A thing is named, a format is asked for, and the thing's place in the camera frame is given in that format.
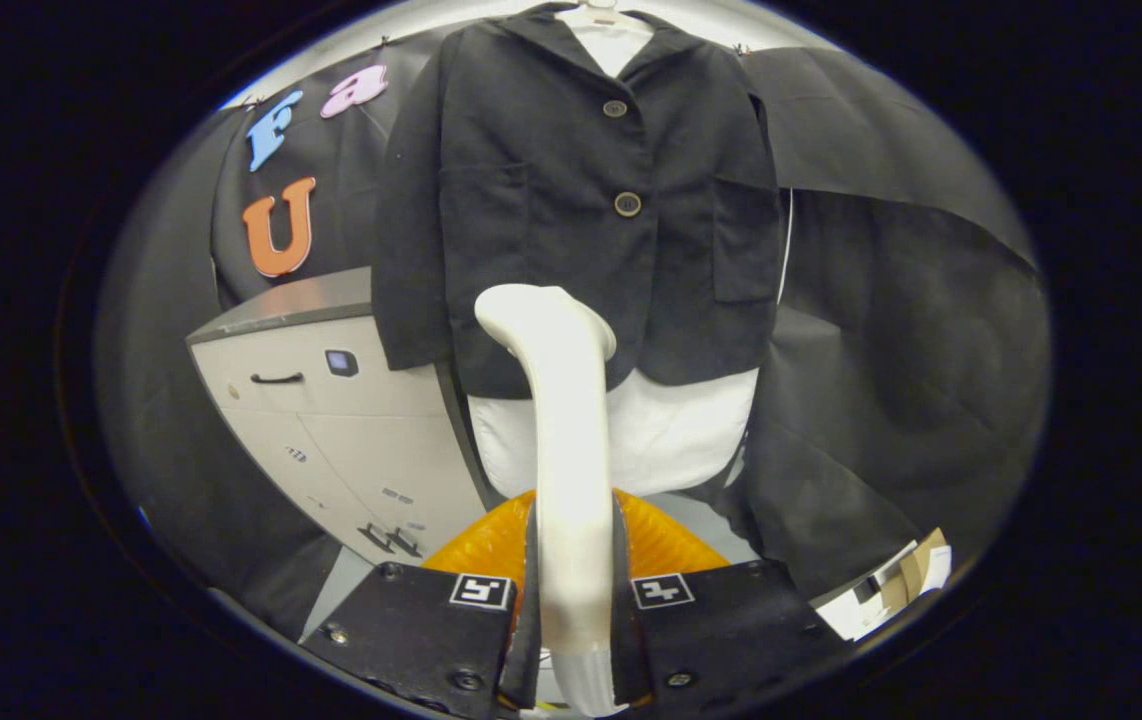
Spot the white garment steamer handle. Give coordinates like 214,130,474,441
474,284,623,657

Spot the thin white cable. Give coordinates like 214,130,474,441
776,188,795,306

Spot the black suit jacket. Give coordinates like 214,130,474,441
371,5,783,401

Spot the cardboard box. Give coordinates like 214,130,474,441
816,528,955,642

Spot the white clothes hanger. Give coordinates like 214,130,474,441
555,0,655,37

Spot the grey filing cabinet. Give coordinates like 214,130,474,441
186,267,493,567

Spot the white dress form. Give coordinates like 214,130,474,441
466,20,762,501

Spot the black backdrop cloth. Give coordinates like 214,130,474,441
96,30,1052,641

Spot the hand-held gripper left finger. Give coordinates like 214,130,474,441
301,490,543,720

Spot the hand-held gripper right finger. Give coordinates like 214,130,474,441
611,490,848,716

